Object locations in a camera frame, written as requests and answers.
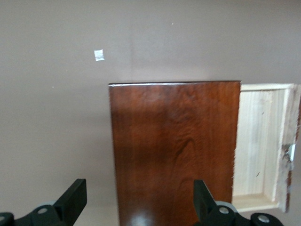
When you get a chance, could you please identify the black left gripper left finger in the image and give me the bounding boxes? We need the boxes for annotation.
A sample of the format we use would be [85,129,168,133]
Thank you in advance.
[0,178,88,226]

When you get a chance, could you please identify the dark brown wooden cabinet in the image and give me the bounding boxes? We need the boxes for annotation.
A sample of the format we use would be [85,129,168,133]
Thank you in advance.
[108,81,242,226]

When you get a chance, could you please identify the small square tape patch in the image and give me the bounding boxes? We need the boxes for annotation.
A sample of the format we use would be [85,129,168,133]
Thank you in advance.
[94,49,105,62]

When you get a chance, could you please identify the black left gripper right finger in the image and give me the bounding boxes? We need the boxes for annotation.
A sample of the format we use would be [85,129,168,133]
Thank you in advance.
[193,179,283,226]

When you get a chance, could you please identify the light wood drawer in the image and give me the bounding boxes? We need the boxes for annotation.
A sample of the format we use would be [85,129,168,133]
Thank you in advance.
[231,83,301,214]

